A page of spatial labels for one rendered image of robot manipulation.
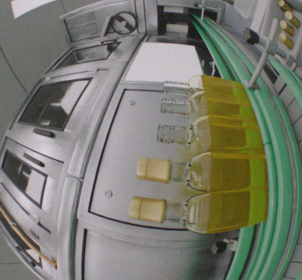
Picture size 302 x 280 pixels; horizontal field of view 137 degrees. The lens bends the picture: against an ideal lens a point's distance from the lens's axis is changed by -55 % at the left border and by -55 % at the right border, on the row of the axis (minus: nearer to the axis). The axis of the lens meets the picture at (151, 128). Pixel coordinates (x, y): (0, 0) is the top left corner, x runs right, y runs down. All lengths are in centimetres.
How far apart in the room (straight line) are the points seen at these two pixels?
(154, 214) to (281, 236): 19
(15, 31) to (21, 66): 48
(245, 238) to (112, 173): 34
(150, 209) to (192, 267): 30
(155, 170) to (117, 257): 30
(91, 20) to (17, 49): 98
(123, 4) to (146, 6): 18
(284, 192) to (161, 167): 18
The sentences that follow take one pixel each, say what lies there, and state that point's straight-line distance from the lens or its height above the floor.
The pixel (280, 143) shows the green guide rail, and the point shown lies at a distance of 22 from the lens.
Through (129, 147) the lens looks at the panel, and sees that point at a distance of 35.
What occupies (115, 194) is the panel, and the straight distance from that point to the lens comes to 33.
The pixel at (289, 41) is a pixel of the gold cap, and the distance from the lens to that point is 46.
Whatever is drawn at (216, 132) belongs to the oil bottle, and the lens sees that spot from 20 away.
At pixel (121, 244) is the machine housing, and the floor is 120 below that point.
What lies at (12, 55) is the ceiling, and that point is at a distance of 176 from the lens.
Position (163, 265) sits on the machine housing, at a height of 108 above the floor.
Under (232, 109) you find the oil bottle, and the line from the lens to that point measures 24.
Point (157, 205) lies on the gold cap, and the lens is 17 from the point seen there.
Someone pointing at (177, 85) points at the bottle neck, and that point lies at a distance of 27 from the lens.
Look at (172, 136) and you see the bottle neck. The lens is 20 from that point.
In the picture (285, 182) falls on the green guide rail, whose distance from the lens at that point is 21.
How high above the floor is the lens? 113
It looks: 7 degrees up
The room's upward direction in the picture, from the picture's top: 84 degrees counter-clockwise
